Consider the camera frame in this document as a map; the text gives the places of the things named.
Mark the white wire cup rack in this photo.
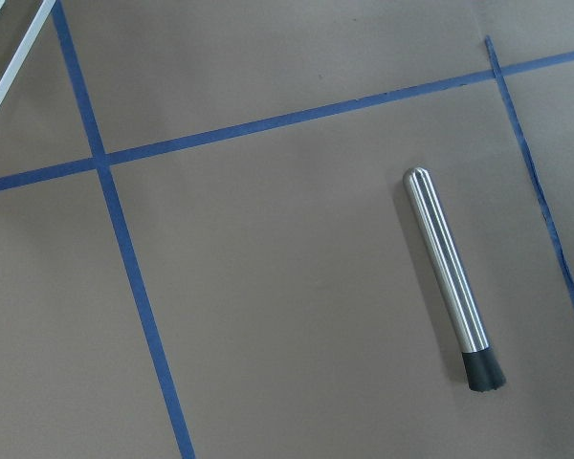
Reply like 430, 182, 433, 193
0, 0, 55, 106

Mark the steel muddler black tip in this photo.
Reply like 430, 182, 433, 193
403, 166, 506, 392

